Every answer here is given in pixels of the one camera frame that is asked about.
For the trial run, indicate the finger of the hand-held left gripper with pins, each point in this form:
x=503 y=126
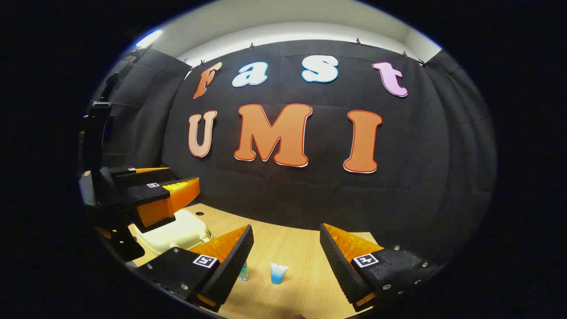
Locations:
x=133 y=175
x=168 y=199

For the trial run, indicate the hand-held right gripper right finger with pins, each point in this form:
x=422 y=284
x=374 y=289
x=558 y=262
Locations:
x=339 y=266

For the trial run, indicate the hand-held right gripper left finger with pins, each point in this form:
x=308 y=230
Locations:
x=230 y=261

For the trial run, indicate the white and blue tube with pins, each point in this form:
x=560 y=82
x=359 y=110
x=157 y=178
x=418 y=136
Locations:
x=278 y=272

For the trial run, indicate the black backdrop cloth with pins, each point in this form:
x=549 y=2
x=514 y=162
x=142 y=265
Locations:
x=310 y=195

